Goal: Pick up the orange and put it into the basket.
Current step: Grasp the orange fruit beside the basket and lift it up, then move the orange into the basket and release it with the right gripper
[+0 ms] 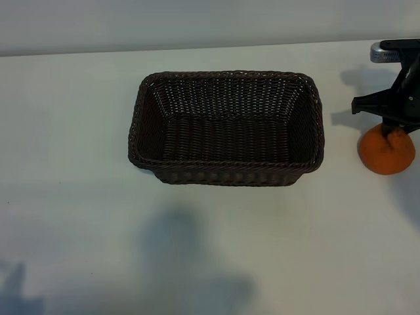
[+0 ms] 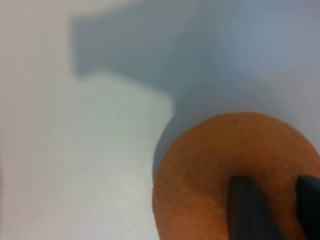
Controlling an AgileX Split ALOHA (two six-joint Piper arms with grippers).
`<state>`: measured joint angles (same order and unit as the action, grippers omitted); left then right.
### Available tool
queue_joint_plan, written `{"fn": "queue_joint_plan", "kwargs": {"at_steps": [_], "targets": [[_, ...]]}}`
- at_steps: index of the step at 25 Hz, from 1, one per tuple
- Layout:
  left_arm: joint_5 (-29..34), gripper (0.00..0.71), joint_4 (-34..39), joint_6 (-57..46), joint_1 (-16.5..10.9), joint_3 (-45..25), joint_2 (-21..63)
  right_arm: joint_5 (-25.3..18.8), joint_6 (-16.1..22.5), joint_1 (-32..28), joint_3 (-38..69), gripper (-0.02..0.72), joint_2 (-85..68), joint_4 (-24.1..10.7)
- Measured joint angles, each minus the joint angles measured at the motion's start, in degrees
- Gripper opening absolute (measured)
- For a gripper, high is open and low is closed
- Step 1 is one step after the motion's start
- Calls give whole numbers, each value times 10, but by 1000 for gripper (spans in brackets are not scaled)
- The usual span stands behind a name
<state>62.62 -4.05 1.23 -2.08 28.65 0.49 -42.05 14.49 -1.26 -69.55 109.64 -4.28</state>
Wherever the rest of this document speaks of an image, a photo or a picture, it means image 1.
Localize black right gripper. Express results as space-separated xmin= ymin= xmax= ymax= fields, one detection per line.
xmin=351 ymin=52 xmax=420 ymax=138

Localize black right camera mount bracket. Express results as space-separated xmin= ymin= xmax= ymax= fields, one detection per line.
xmin=379 ymin=38 xmax=420 ymax=72

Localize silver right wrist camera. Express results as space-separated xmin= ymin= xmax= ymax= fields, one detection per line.
xmin=370 ymin=41 xmax=402 ymax=63

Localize dark brown wicker basket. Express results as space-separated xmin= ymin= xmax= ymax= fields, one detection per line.
xmin=126 ymin=69 xmax=326 ymax=187

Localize wrinkled orange fruit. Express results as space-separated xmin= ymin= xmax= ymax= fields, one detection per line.
xmin=358 ymin=126 xmax=416 ymax=176

